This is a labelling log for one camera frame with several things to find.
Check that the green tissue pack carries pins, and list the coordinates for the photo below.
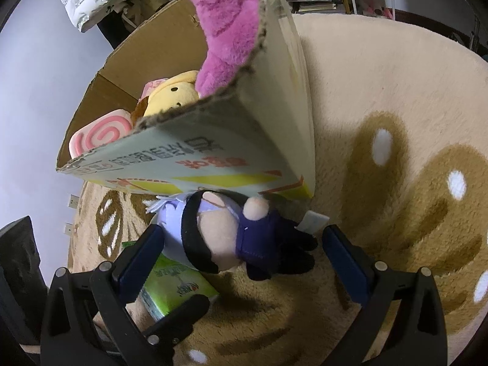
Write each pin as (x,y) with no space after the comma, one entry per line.
(179,282)

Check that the white wall socket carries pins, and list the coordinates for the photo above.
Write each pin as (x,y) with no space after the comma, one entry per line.
(70,228)
(74,201)

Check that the purple-haired plush doll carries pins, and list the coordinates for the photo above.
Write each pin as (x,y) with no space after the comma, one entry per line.
(225,236)

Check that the beige trousers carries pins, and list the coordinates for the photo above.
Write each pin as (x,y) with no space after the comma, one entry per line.
(141,7)

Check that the pink bear plush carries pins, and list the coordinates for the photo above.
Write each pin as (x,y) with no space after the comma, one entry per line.
(228,30)

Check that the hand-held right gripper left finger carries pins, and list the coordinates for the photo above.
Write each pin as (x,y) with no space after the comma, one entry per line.
(141,265)

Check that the pink toy in cart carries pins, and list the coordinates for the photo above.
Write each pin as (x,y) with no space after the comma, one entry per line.
(375,8)

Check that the beige patterned rug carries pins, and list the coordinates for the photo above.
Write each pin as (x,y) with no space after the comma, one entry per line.
(381,160)

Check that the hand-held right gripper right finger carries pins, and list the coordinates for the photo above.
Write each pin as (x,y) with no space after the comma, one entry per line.
(347,268)

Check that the printed cardboard box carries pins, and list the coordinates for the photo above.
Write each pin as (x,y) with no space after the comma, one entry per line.
(236,141)

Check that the pink swirl plush pillow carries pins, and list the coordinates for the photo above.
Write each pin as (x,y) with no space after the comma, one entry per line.
(101,133)

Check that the yellow plush pouch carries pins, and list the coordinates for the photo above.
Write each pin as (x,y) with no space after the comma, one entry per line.
(173,93)

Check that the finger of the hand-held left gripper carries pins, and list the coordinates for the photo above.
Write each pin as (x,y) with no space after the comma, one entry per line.
(183,320)

